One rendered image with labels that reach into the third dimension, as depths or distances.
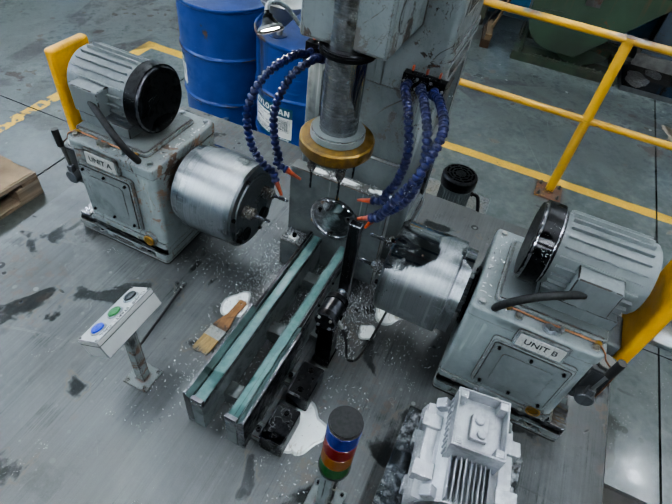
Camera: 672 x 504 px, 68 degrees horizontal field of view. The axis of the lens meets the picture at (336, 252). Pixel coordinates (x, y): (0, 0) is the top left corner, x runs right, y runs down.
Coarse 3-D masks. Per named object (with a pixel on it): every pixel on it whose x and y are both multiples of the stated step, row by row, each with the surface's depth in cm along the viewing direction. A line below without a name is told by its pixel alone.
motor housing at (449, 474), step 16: (432, 432) 99; (512, 432) 102; (416, 448) 99; (432, 448) 96; (448, 464) 92; (464, 464) 91; (480, 464) 91; (416, 480) 93; (432, 480) 92; (448, 480) 90; (464, 480) 88; (480, 480) 91; (496, 480) 93; (416, 496) 91; (448, 496) 88; (464, 496) 88; (480, 496) 88
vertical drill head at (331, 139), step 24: (336, 0) 94; (336, 24) 96; (336, 48) 99; (336, 72) 103; (360, 72) 103; (336, 96) 106; (360, 96) 108; (312, 120) 121; (336, 120) 110; (312, 144) 115; (336, 144) 112; (360, 144) 116; (312, 168) 121; (336, 168) 115
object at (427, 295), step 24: (384, 240) 135; (408, 240) 121; (432, 240) 122; (456, 240) 124; (384, 264) 121; (408, 264) 119; (432, 264) 118; (456, 264) 118; (384, 288) 122; (408, 288) 119; (432, 288) 118; (456, 288) 117; (408, 312) 123; (432, 312) 119
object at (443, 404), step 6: (438, 402) 102; (444, 402) 101; (438, 408) 101; (444, 408) 101; (510, 426) 99; (510, 432) 99; (420, 486) 90; (426, 486) 89; (432, 486) 89; (420, 492) 89; (426, 492) 88; (432, 492) 89; (426, 498) 89; (432, 498) 88
